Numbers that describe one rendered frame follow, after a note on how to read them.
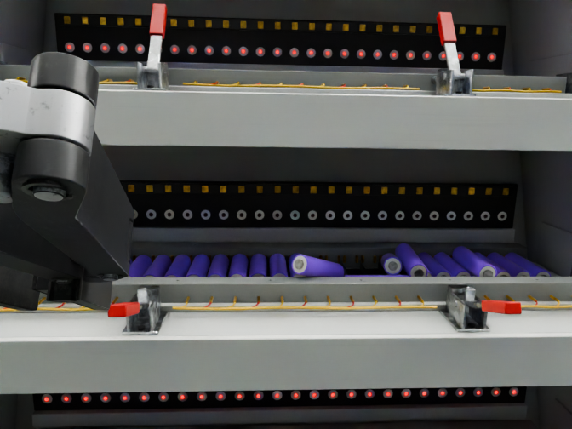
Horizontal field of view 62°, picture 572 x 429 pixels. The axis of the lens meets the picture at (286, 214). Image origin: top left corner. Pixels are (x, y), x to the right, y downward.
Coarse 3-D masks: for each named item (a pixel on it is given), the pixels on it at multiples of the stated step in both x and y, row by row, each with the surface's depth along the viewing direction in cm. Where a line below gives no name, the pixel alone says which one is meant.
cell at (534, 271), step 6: (510, 258) 53; (516, 258) 52; (522, 258) 52; (522, 264) 51; (528, 264) 50; (534, 264) 50; (528, 270) 49; (534, 270) 49; (540, 270) 48; (534, 276) 48; (540, 276) 48; (546, 276) 48
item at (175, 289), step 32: (128, 288) 41; (160, 288) 41; (192, 288) 42; (224, 288) 42; (256, 288) 42; (288, 288) 42; (320, 288) 42; (352, 288) 42; (384, 288) 42; (416, 288) 43; (480, 288) 43; (512, 288) 43; (544, 288) 43
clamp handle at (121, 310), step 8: (144, 296) 38; (112, 304) 32; (120, 304) 32; (128, 304) 32; (136, 304) 34; (144, 304) 36; (112, 312) 31; (120, 312) 31; (128, 312) 32; (136, 312) 34
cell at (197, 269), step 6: (198, 258) 50; (204, 258) 50; (192, 264) 48; (198, 264) 48; (204, 264) 49; (192, 270) 46; (198, 270) 46; (204, 270) 48; (186, 276) 45; (192, 276) 45; (198, 276) 45; (204, 276) 47
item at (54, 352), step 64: (0, 320) 39; (64, 320) 39; (192, 320) 40; (256, 320) 40; (320, 320) 40; (384, 320) 40; (512, 320) 41; (0, 384) 37; (64, 384) 37; (128, 384) 37; (192, 384) 37; (256, 384) 38; (320, 384) 38; (384, 384) 38; (448, 384) 39; (512, 384) 39
